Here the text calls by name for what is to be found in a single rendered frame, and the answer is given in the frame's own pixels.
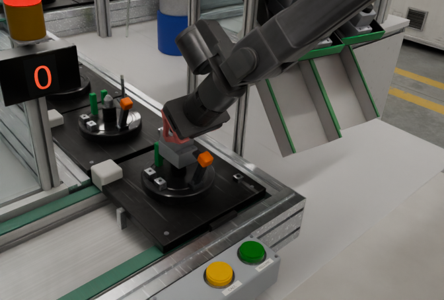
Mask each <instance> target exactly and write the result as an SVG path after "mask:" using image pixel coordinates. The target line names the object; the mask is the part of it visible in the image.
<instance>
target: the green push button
mask: <svg viewBox="0 0 444 300"><path fill-rule="evenodd" d="M264 253H265V250H264V247H263V246H262V245H261V244H260V243H258V242H256V241H246V242H244V243H242V244H241V246H240V251H239V254H240V257H241V258H242V259H243V260H244V261H246V262H249V263H257V262H259V261H261V260H262V259H263V257H264Z"/></svg>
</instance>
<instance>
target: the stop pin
mask: <svg viewBox="0 0 444 300"><path fill-rule="evenodd" d="M116 215H117V222H118V227H119V228H120V229H121V230H122V229H125V228H126V227H127V222H126V211H125V209H124V208H122V207H120V208H118V209H117V210H116Z"/></svg>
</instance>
